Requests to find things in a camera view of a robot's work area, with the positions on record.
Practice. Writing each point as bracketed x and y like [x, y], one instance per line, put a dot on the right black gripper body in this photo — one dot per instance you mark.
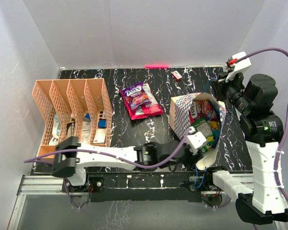
[233, 90]

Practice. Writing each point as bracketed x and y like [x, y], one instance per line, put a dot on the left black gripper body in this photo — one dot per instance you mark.
[188, 156]

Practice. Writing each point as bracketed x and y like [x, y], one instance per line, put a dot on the green snack packet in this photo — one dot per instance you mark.
[202, 126]

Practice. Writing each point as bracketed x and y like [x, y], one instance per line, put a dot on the blue checkered paper bag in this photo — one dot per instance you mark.
[212, 110]

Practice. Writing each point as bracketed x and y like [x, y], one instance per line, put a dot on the pink chips bag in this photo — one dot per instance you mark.
[147, 110]

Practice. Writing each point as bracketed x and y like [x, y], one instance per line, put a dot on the purple candy bag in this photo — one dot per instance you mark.
[135, 96]

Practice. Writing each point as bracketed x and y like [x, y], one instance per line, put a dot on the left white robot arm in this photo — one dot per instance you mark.
[72, 157]

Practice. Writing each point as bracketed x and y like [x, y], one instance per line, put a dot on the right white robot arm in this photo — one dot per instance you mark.
[263, 131]

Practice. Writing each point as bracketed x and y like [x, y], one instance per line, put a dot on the red white small box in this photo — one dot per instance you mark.
[177, 76]

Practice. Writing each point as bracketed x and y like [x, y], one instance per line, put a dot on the pink tape strip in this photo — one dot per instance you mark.
[156, 66]

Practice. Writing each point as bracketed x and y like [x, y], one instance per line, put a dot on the red white box in organizer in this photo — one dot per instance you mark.
[100, 136]

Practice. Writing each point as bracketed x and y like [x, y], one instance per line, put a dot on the blue small block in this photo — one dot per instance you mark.
[102, 124]

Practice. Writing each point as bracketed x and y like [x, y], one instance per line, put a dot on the orange plastic desk organizer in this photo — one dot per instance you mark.
[71, 99]

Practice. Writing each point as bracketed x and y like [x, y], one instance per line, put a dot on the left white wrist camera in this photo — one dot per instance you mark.
[195, 139]

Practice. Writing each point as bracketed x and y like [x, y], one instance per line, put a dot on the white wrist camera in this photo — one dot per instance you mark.
[195, 139]
[234, 67]

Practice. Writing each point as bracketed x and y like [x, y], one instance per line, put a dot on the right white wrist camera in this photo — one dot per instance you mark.
[234, 67]

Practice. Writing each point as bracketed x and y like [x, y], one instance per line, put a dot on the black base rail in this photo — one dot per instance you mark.
[147, 186]

